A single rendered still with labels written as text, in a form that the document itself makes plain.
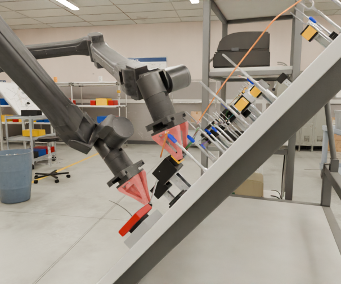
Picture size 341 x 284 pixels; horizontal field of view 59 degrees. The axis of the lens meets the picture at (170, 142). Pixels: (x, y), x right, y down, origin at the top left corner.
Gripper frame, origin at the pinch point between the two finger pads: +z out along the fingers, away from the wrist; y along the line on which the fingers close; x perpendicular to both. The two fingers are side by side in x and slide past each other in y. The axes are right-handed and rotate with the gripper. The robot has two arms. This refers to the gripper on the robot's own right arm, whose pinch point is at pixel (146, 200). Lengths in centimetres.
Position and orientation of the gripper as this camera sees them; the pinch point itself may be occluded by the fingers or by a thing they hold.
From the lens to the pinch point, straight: 77.5
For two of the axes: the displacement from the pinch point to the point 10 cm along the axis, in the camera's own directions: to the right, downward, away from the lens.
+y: 4.0, -2.1, 8.9
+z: 5.9, 8.0, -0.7
